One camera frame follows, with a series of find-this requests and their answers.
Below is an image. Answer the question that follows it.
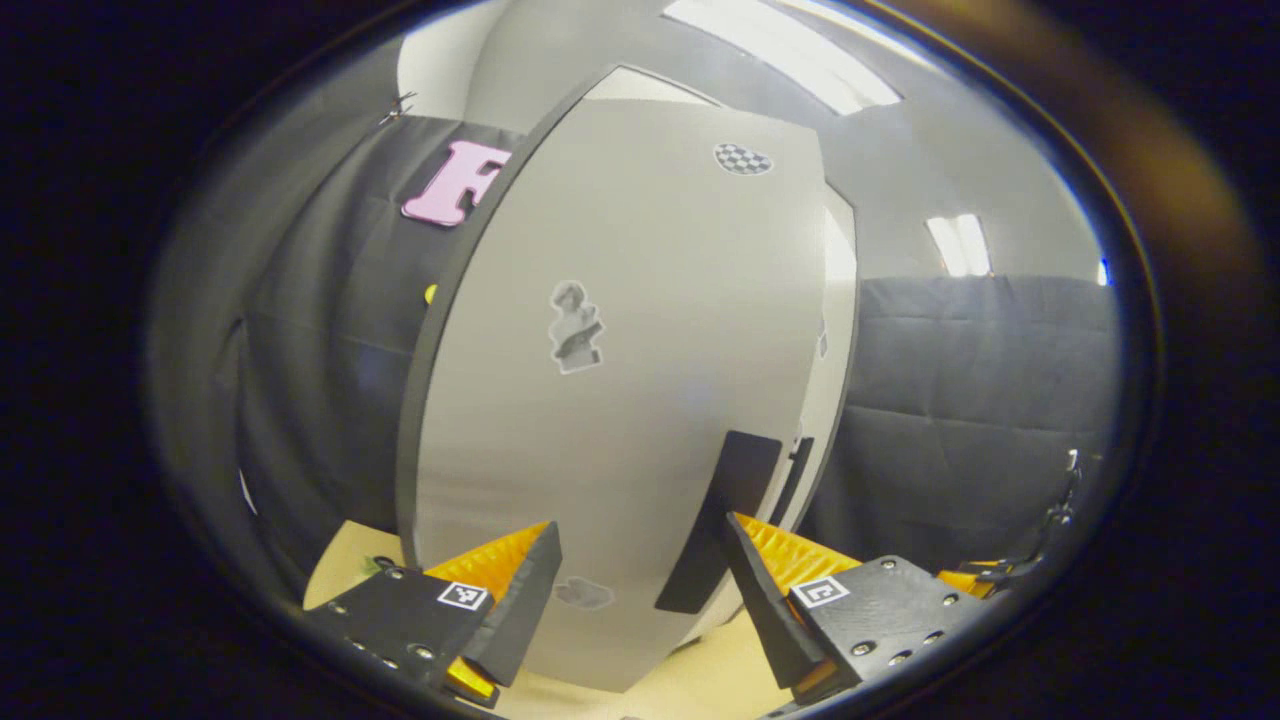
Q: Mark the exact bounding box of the black backdrop cloth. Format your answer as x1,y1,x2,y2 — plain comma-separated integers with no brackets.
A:
150,115,1121,601

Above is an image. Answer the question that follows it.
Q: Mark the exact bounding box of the black door handle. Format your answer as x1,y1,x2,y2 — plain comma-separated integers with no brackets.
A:
655,430,784,614
775,436,816,529

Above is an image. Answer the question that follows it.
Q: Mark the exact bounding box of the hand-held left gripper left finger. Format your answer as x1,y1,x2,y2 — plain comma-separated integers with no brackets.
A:
300,520,564,709

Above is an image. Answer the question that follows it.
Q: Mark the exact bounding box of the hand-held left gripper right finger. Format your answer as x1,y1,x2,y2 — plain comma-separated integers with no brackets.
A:
722,510,993,706

